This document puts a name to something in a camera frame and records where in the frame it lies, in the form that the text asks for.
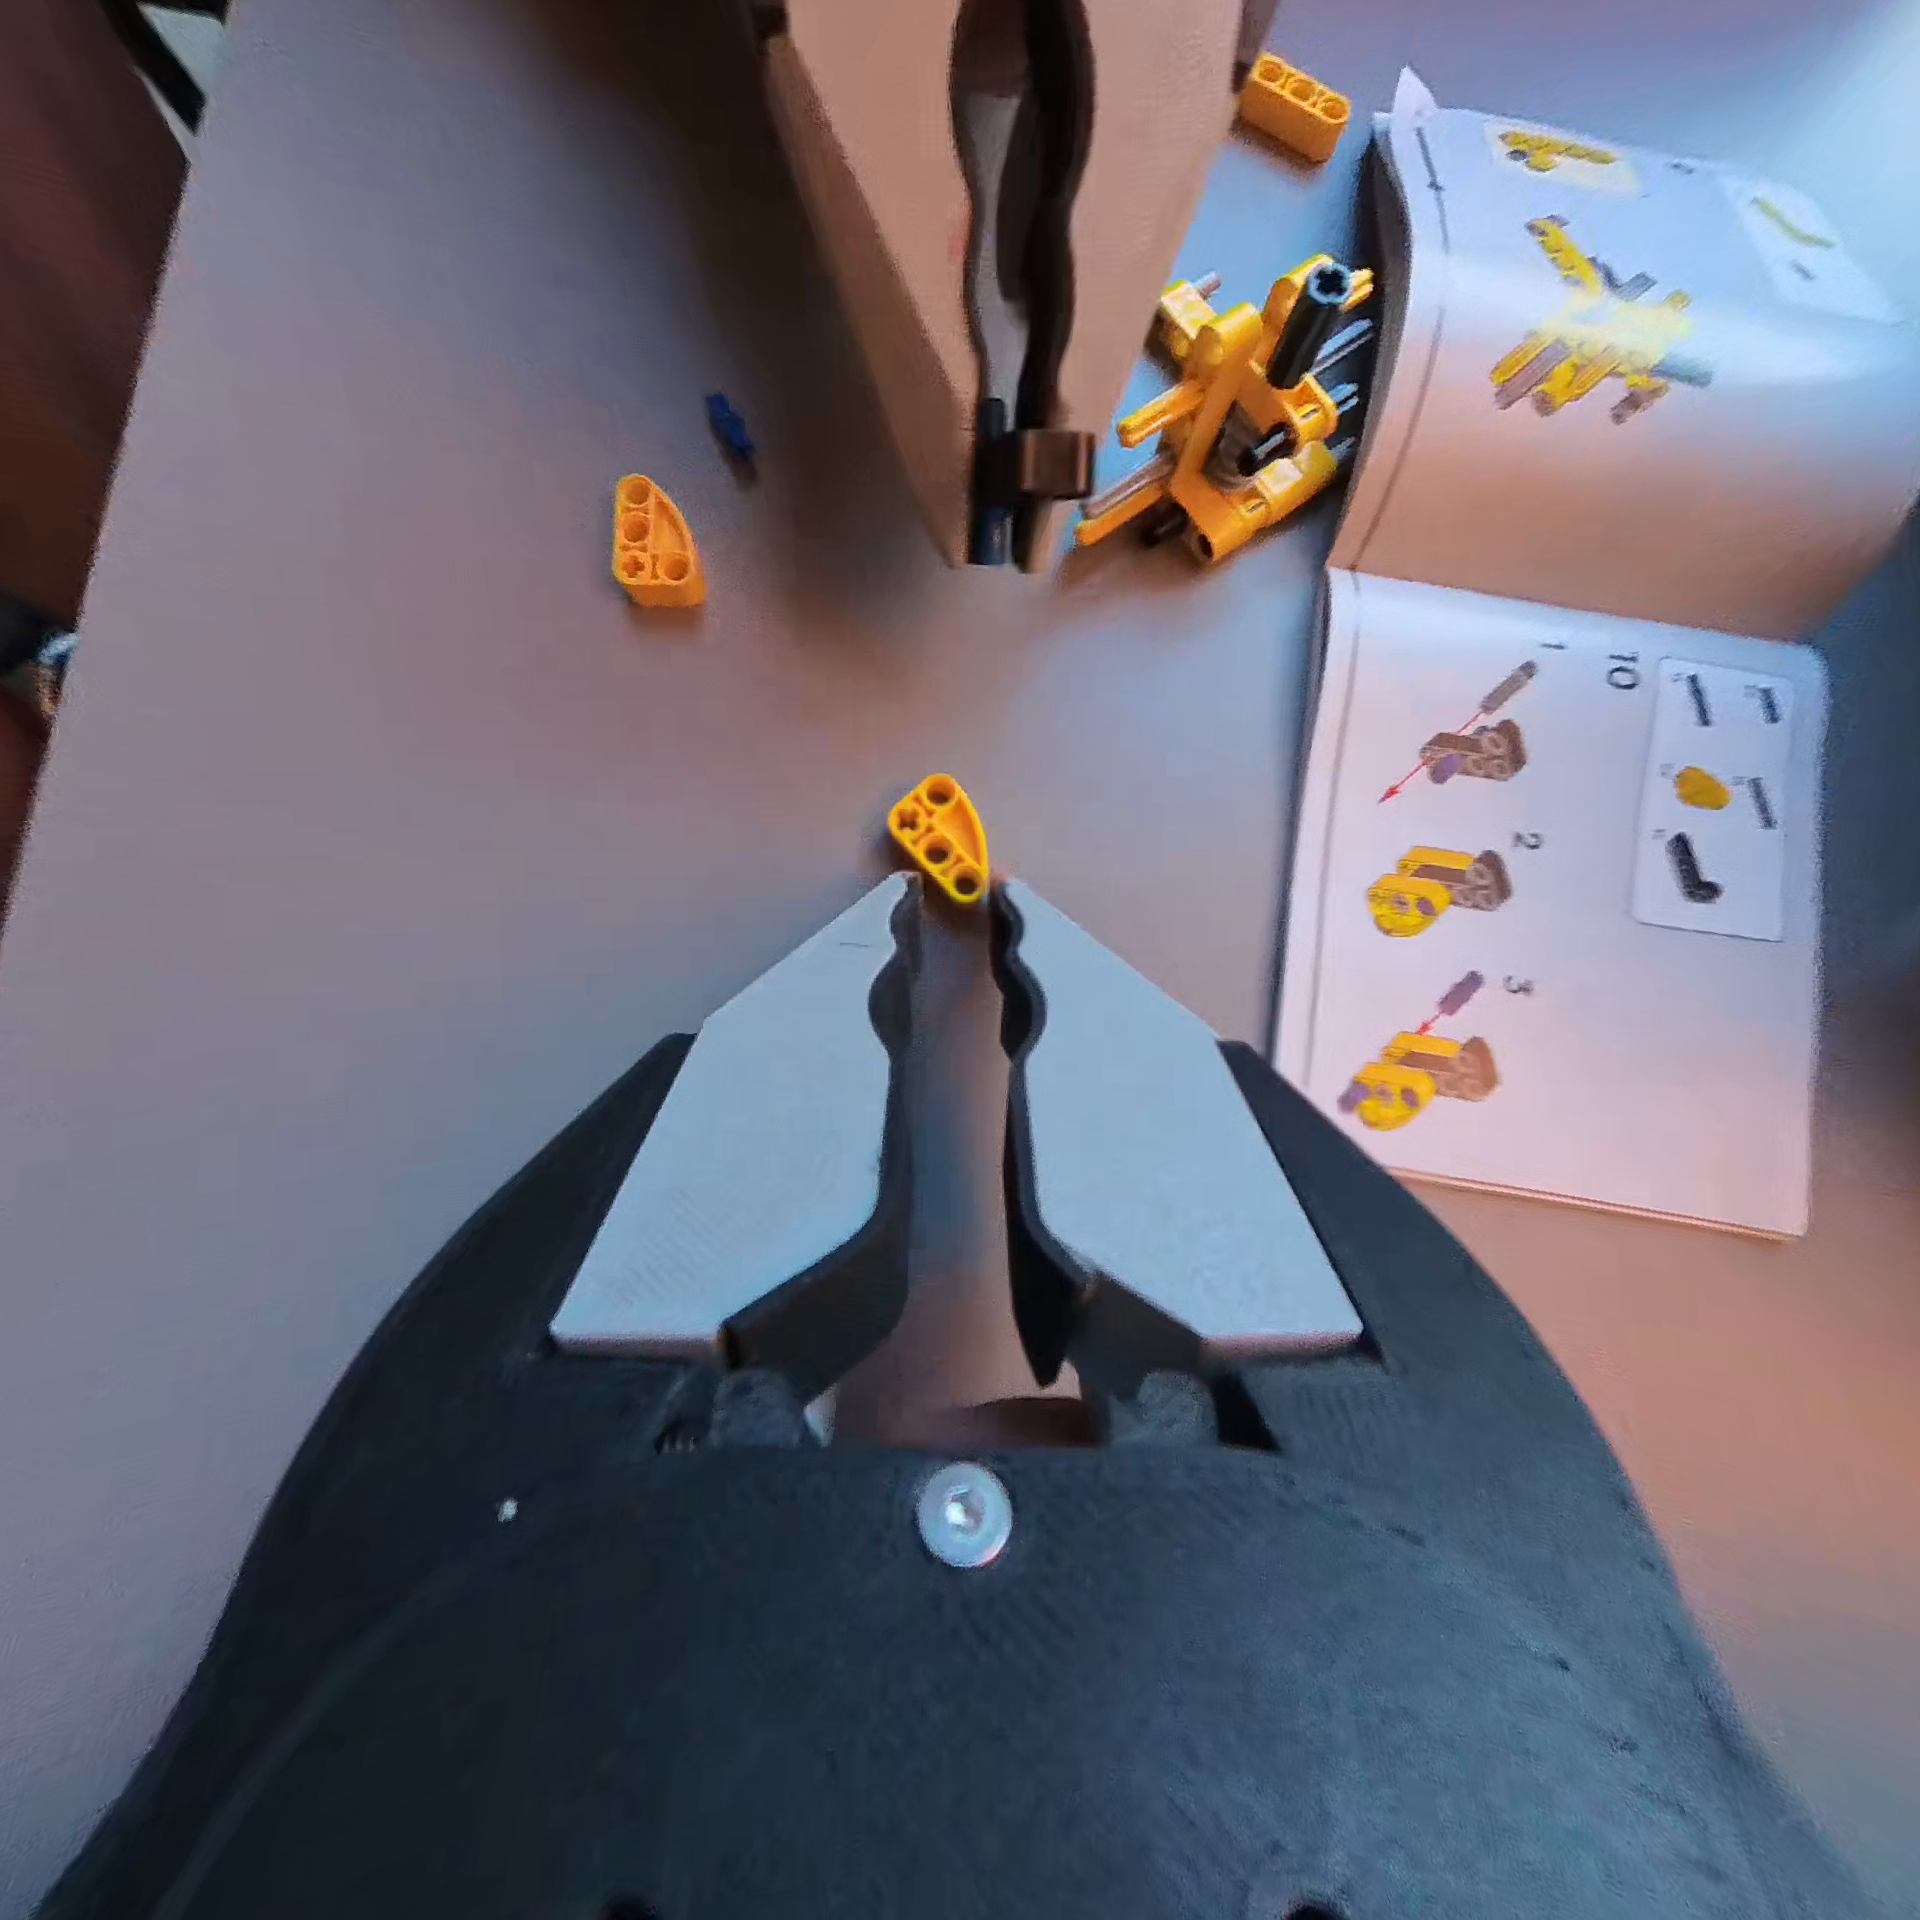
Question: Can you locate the yellow lego assembly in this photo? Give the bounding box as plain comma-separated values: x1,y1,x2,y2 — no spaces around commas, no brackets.
1071,255,1376,565

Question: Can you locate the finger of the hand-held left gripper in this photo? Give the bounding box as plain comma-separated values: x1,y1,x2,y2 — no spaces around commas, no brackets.
760,0,1038,570
1017,0,1249,576

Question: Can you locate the black bent lego beam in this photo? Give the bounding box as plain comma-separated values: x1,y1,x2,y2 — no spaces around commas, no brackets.
965,397,1098,567

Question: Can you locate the long yellow lego beam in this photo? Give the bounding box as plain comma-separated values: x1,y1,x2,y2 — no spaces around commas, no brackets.
1233,50,1352,162

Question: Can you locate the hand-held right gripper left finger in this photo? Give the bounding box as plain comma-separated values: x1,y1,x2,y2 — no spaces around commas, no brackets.
548,872,921,1405

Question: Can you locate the yellow curved lego panel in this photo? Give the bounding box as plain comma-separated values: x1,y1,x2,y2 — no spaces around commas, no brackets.
883,769,992,903
611,473,708,611

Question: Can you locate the open lego instruction booklet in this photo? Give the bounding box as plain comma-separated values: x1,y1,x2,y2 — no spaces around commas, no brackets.
1273,70,1920,1244

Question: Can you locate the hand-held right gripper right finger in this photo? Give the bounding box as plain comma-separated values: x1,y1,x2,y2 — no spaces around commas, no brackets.
989,879,1367,1388

